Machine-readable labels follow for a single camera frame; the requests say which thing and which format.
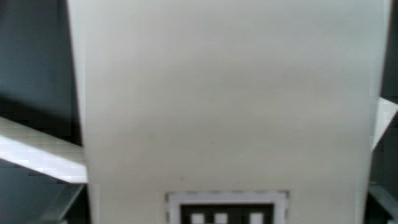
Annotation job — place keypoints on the white border rail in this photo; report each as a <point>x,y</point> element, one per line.
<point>41,152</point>
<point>385,112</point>

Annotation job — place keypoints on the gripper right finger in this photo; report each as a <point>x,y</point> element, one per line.
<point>380,206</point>

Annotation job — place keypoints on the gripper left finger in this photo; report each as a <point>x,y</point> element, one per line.
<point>65,211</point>

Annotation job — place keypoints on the small white cube block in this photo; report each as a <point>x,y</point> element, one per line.
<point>227,90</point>

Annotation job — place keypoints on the white front border rail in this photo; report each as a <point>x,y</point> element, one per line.
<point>41,152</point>

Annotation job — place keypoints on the white right border rail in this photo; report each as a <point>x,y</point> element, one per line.
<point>385,112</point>

